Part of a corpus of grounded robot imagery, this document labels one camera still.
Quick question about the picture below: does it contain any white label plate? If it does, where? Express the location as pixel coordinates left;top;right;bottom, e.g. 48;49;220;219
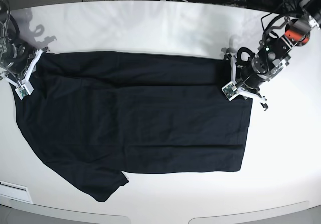
1;181;33;204

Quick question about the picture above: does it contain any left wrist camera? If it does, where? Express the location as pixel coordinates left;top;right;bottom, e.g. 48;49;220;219
221;81;239;101

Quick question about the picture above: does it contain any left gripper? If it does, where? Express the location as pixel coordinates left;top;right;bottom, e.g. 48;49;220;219
223;47;270;111

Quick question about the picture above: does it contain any black T-shirt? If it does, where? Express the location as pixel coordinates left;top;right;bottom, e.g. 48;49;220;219
15;52;252;202

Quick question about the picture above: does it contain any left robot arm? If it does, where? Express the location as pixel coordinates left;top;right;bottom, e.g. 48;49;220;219
221;0;320;110

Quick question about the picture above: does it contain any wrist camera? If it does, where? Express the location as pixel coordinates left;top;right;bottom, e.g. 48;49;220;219
221;81;239;101
15;82;34;100

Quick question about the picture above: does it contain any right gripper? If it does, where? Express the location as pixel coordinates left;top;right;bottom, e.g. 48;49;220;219
1;48;43;88

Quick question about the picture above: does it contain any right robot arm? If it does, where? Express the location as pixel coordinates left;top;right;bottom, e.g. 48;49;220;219
1;0;43;88

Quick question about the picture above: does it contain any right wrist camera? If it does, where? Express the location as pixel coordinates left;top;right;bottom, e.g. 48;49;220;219
15;82;34;100

